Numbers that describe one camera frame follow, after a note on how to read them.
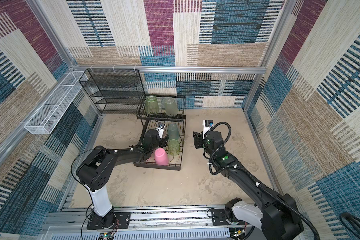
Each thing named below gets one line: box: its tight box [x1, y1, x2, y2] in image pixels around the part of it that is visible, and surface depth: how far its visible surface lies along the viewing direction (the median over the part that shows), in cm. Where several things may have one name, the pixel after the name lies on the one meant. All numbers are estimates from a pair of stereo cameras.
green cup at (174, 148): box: [168, 139, 181, 156], surface depth 91 cm
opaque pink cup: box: [154, 147, 169, 166], surface depth 85 cm
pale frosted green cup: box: [164, 97, 178, 117], surface depth 90 cm
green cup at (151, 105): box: [145, 95, 160, 115], surface depth 89 cm
